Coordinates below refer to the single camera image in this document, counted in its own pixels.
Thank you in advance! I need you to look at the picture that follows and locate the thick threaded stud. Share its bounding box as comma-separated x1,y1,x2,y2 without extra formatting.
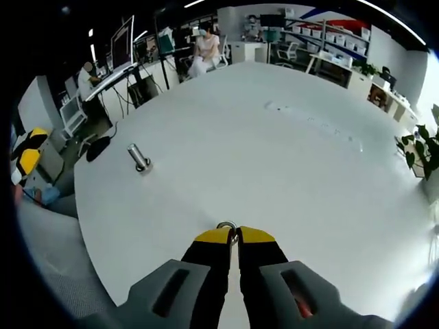
127,143,154,175

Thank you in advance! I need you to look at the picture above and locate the black monitor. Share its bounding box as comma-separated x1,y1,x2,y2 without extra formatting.
259,14,286,27

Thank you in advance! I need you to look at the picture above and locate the black computer tower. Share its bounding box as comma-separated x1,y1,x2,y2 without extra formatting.
127,74,159,108

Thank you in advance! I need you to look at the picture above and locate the white office chair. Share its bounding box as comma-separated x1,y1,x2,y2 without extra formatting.
276,41,298,66

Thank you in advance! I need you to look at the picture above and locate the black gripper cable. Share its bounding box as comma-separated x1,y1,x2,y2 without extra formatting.
22,188,45,207

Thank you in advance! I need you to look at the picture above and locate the blue cloth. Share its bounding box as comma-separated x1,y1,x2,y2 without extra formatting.
32,184,62,206

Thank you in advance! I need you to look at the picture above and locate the small potted green plant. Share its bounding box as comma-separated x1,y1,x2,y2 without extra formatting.
355,60,379,78

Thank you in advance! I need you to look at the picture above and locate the small metal washer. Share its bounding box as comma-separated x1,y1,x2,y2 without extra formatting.
216,221,239,245

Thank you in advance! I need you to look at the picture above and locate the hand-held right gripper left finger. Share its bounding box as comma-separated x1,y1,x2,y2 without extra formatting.
116,228,231,329

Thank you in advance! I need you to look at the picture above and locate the teal box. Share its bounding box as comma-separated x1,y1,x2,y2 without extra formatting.
157,34,176,55

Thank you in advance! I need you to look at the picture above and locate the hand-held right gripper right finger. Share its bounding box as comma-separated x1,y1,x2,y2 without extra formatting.
239,226,394,329

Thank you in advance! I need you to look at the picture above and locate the white wire cart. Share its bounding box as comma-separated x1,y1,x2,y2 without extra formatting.
60,97,89,138

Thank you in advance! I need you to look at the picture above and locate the white laptop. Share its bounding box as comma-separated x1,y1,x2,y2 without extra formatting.
84,15,140,102

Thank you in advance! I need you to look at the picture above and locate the row of white storage bins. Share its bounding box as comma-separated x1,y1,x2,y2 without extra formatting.
293,23,371,56

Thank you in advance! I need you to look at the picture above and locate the large potted green plant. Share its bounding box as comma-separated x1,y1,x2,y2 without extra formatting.
394,104,439,181

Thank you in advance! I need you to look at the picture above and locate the black laptop cable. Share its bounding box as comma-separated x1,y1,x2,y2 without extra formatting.
112,78,138,119

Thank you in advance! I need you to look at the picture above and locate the white pedestal cabinet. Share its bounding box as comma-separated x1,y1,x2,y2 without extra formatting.
36,138,66,182

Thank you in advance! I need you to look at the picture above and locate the person's grey clothing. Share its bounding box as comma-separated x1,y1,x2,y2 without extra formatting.
15,169,119,329

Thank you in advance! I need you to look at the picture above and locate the metal shelf rack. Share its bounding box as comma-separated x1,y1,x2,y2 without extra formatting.
284,15,372,61

